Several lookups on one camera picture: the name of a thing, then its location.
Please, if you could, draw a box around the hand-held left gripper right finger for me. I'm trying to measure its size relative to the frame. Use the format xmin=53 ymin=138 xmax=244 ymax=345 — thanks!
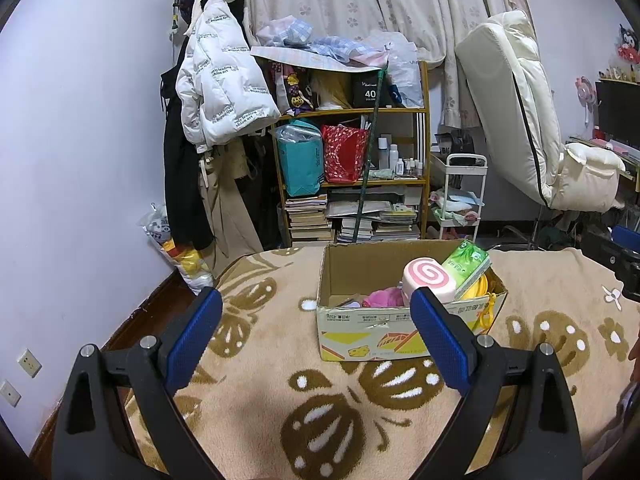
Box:
xmin=409 ymin=286 xmax=583 ymax=480

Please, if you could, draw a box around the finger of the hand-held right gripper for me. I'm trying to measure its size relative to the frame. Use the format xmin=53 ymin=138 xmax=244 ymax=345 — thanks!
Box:
xmin=580 ymin=224 xmax=640 ymax=303

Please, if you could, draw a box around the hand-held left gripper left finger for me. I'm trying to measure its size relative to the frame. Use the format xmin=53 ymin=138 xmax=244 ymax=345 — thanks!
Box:
xmin=50 ymin=286 xmax=223 ymax=480

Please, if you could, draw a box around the pink swirl roll plush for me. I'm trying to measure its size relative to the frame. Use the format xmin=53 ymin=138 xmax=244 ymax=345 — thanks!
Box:
xmin=402 ymin=257 xmax=458 ymax=306

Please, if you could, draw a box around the yellow plastic item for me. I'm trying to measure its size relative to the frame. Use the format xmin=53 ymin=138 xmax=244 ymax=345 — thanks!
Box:
xmin=457 ymin=265 xmax=503 ymax=333

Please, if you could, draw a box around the pink plush toy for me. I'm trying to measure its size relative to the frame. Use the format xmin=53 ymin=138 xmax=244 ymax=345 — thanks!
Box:
xmin=361 ymin=286 xmax=406 ymax=308

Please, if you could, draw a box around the printed cardboard box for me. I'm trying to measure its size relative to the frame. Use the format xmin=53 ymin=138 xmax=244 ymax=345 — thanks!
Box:
xmin=316 ymin=239 xmax=508 ymax=363

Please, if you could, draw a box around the green tissue pack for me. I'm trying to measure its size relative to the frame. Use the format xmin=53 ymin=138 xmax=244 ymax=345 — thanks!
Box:
xmin=441 ymin=240 xmax=492 ymax=298

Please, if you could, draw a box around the beige printed blanket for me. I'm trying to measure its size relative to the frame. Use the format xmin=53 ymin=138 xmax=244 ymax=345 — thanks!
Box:
xmin=122 ymin=245 xmax=640 ymax=480

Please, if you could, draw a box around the plastic bag of toys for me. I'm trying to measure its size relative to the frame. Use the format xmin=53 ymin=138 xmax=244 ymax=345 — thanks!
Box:
xmin=140 ymin=202 xmax=216 ymax=291

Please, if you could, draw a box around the wide stack of books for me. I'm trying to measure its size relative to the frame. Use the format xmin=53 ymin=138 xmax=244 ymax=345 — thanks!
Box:
xmin=327 ymin=187 xmax=421 ymax=243

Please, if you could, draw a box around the beige coat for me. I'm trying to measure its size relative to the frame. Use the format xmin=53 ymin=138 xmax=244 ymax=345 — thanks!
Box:
xmin=197 ymin=135 xmax=266 ymax=276

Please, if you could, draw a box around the black monitor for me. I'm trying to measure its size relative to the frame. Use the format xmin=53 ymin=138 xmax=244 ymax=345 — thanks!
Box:
xmin=595 ymin=80 xmax=640 ymax=146

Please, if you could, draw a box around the black coat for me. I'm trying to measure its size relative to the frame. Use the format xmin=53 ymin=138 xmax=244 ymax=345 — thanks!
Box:
xmin=160 ymin=55 xmax=216 ymax=251

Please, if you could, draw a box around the small stack of books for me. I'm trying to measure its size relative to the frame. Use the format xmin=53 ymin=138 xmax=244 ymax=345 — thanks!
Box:
xmin=285 ymin=195 xmax=336 ymax=246

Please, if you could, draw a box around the pink desk fan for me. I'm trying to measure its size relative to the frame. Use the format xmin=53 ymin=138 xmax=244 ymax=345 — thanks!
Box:
xmin=575 ymin=76 xmax=598 ymax=138

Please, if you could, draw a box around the white trolley cart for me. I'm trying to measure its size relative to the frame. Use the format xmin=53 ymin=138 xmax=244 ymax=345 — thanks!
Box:
xmin=430 ymin=152 xmax=488 ymax=243

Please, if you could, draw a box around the cream padded recliner chair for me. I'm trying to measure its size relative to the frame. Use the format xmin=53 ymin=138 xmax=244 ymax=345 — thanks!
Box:
xmin=455 ymin=10 xmax=628 ymax=213

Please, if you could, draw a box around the group of small bottles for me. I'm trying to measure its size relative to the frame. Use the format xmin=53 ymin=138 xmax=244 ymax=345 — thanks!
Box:
xmin=377 ymin=135 xmax=426 ymax=179

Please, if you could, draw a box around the green broom pole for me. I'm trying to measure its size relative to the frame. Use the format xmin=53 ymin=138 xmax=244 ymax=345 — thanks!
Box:
xmin=350 ymin=72 xmax=386 ymax=243

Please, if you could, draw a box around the black bag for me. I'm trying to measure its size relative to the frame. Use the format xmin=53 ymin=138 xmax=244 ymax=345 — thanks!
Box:
xmin=435 ymin=130 xmax=476 ymax=156

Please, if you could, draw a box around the teal bag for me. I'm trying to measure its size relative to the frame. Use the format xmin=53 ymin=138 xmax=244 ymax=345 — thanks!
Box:
xmin=275 ymin=120 xmax=326 ymax=198

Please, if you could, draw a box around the red bag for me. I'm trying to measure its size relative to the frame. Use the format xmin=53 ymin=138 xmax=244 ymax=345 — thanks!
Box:
xmin=321 ymin=124 xmax=371 ymax=184

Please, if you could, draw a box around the red and black mouse doll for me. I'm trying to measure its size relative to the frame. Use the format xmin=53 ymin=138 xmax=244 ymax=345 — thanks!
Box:
xmin=615 ymin=22 xmax=640 ymax=63

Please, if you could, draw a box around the yellow wooden bookshelf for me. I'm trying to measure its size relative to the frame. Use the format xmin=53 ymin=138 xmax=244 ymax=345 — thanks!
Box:
xmin=270 ymin=60 xmax=431 ymax=246

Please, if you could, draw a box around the black box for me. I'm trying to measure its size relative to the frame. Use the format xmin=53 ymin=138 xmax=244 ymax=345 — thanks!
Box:
xmin=350 ymin=77 xmax=388 ymax=108

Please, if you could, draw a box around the white puffer jacket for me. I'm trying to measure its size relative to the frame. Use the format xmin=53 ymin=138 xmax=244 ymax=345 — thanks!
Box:
xmin=175 ymin=0 xmax=282 ymax=155

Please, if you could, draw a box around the purple printed bag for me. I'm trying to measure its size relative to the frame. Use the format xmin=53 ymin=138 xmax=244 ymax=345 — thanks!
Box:
xmin=272 ymin=60 xmax=316 ymax=116

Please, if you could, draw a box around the clear plastic bag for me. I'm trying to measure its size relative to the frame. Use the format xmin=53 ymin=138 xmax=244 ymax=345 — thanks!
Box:
xmin=385 ymin=42 xmax=426 ymax=108

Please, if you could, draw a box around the plaid cloth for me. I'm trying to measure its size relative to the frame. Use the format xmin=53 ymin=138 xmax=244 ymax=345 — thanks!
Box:
xmin=255 ymin=17 xmax=396 ymax=68

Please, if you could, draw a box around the floral curtain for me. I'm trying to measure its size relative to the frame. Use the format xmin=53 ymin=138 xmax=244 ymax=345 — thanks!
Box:
xmin=232 ymin=0 xmax=538 ymax=128

